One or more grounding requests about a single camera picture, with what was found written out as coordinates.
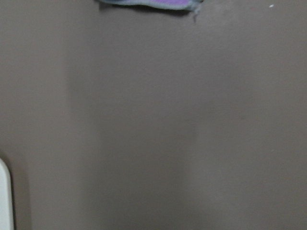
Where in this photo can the cream bunny print tray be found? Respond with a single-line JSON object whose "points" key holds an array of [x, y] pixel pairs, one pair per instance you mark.
{"points": [[6, 210]]}

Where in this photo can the grey folded cloth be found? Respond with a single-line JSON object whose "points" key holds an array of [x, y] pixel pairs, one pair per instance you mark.
{"points": [[177, 8]]}

